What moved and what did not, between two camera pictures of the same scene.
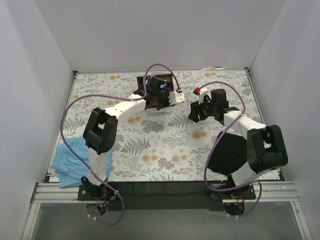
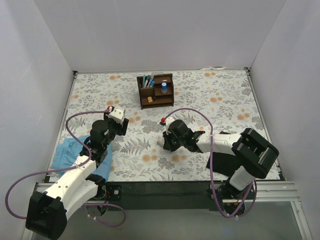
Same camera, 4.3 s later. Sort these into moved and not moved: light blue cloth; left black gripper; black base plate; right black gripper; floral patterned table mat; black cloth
Moved: left black gripper; right black gripper
Not moved: floral patterned table mat; black cloth; black base plate; light blue cloth
